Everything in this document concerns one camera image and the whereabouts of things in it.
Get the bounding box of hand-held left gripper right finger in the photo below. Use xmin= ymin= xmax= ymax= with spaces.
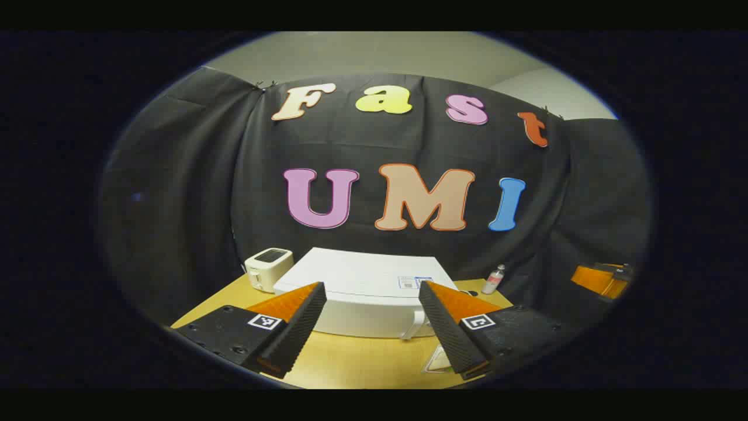
xmin=418 ymin=280 xmax=579 ymax=381

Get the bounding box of black backdrop cloth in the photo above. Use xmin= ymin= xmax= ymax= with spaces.
xmin=99 ymin=65 xmax=652 ymax=328

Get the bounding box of clear bottle with pink label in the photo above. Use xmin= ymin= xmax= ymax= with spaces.
xmin=482 ymin=264 xmax=506 ymax=295

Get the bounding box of white microwave oven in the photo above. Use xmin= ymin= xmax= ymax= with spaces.
xmin=273 ymin=247 xmax=459 ymax=341

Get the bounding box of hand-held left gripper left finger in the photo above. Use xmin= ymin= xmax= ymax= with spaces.
xmin=172 ymin=281 xmax=327 ymax=380

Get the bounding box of white toaster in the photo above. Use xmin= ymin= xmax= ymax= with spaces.
xmin=244 ymin=248 xmax=294 ymax=294

